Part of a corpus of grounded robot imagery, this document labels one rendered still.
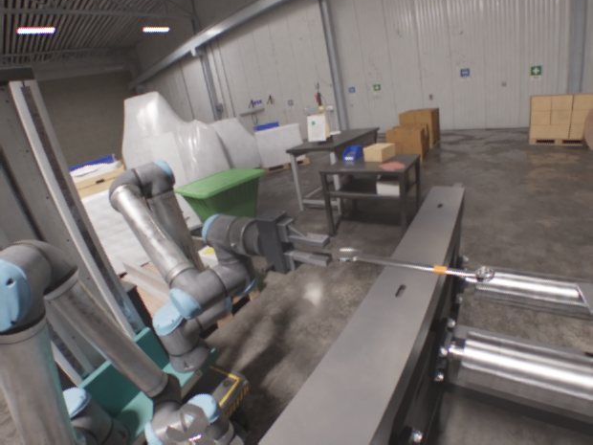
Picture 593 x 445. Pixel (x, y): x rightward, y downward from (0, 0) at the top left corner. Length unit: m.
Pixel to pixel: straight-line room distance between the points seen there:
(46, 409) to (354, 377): 0.70
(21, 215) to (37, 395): 0.59
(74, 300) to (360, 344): 0.66
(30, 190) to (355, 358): 1.08
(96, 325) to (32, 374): 0.18
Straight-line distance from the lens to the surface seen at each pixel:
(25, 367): 0.75
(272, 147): 6.92
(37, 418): 0.85
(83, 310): 0.81
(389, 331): 0.37
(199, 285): 0.70
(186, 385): 1.33
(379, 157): 2.98
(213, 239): 0.70
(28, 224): 1.15
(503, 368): 0.71
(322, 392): 0.32
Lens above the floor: 1.44
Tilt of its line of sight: 22 degrees down
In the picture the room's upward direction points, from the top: 11 degrees counter-clockwise
